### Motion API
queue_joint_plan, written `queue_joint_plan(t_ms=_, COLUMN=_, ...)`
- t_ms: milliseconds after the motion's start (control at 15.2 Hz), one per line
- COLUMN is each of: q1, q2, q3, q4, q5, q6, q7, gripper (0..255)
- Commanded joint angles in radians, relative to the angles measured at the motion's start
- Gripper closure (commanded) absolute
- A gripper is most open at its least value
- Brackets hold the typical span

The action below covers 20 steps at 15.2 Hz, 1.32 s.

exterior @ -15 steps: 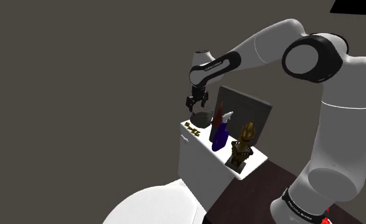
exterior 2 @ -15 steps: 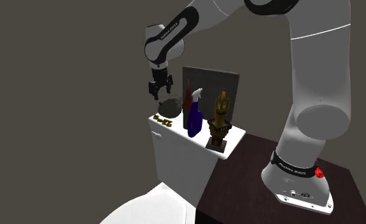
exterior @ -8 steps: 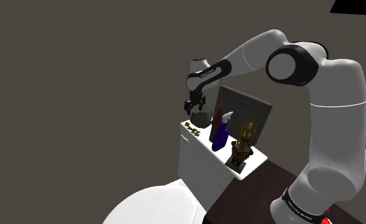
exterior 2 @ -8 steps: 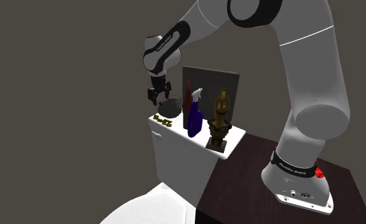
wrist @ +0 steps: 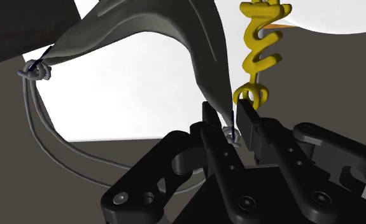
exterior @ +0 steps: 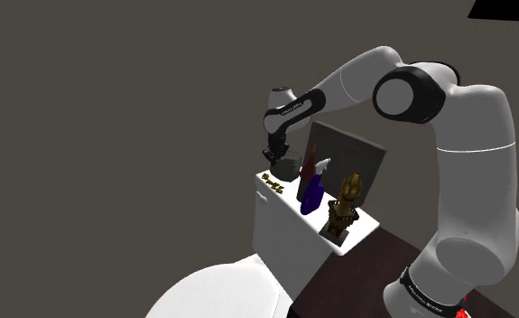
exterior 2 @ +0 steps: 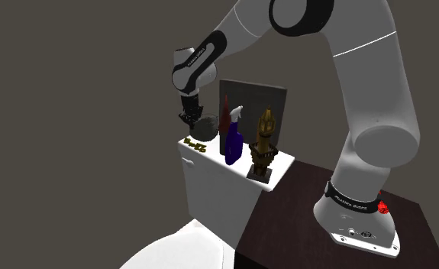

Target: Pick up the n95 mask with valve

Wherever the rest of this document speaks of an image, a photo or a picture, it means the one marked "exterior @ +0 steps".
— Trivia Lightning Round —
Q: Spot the grey wall panel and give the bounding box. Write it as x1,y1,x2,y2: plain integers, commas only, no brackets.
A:
296,120,387,209

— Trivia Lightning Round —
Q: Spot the white toilet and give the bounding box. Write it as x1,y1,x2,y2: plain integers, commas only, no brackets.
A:
144,169,381,318

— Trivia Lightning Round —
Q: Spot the blue spray bottle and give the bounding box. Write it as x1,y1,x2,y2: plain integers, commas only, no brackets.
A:
300,157,332,217

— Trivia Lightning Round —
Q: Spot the dark red cone figure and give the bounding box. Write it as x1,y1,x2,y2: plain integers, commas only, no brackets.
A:
300,143,319,182

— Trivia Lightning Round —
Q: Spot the grey bowl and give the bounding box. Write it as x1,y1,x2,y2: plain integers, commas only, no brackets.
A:
269,150,304,183

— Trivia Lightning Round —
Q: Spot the golden tower figure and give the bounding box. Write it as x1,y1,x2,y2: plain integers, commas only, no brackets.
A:
319,168,361,248

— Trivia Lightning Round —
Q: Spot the dark brown robot stand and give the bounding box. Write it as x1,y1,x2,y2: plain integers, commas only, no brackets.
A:
286,226,516,318

